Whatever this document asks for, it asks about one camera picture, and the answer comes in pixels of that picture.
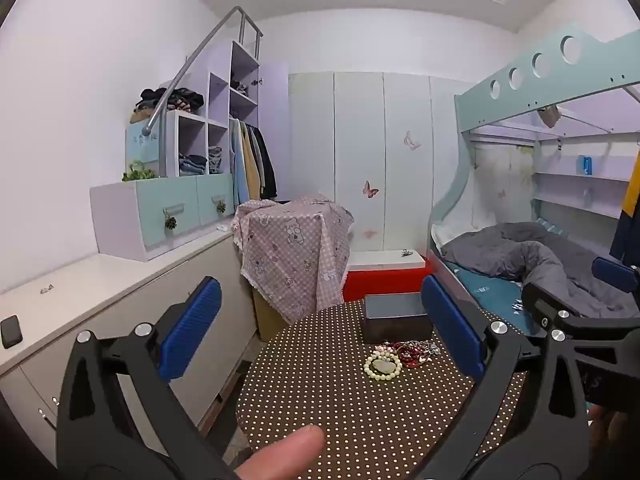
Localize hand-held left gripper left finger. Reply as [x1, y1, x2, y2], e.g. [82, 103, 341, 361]
[55, 276, 236, 480]

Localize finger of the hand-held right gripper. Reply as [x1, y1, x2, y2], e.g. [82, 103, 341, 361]
[591, 256, 640, 296]
[521, 281, 601, 346]

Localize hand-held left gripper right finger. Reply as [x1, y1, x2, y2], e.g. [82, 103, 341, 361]
[415, 275, 593, 480]

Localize dark red bead bracelet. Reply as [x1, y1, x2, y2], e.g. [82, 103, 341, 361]
[394, 342, 426, 369]

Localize grey metal tin box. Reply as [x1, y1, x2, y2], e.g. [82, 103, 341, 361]
[364, 294, 434, 345]

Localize cream bead bracelet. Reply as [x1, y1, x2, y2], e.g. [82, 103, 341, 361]
[364, 351, 404, 380]

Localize person's right hand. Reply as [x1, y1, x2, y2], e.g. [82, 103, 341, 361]
[587, 404, 626, 466]

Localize person's left hand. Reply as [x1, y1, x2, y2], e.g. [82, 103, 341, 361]
[234, 424, 328, 480]

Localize teal bed sheet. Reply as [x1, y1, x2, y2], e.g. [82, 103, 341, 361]
[445, 260, 546, 336]

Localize grey duvet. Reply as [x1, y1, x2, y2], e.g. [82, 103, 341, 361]
[442, 221, 640, 318]

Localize navy yellow hanging garment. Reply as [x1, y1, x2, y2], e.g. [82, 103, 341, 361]
[609, 152, 640, 266]

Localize beige low cabinet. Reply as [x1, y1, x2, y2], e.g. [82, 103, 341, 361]
[0, 232, 258, 466]

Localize red storage bench white top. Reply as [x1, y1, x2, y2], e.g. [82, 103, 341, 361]
[342, 251, 432, 303]

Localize white cloth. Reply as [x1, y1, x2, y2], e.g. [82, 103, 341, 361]
[431, 207, 483, 253]

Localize polka dot round table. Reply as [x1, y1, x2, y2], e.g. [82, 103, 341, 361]
[239, 300, 526, 480]

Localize lilac stair shelf cabinet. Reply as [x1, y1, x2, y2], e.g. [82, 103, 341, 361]
[90, 40, 291, 262]

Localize pink bear-print cloth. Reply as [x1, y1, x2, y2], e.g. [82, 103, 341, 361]
[231, 194, 356, 326]

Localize green plant decoration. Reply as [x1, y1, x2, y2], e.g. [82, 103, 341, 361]
[122, 160, 156, 182]

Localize folded dark jeans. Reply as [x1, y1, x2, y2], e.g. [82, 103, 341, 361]
[179, 154, 208, 177]

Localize light blue hanging shirt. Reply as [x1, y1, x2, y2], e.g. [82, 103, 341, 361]
[231, 122, 249, 206]

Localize mustard hanging coat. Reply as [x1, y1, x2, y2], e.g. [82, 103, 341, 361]
[242, 124, 264, 200]

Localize black hanging jacket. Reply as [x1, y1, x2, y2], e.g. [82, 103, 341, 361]
[252, 127, 278, 200]

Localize small black device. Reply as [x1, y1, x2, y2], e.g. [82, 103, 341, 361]
[0, 315, 24, 350]

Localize white wardrobe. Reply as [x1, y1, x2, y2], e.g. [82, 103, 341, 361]
[287, 71, 473, 256]

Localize pile of dark clothes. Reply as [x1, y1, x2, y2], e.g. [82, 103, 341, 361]
[134, 87, 206, 116]

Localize grey metal handrail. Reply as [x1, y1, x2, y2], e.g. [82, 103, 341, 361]
[141, 6, 264, 137]

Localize teal bunk bed frame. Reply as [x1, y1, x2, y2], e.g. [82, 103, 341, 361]
[427, 25, 640, 341]

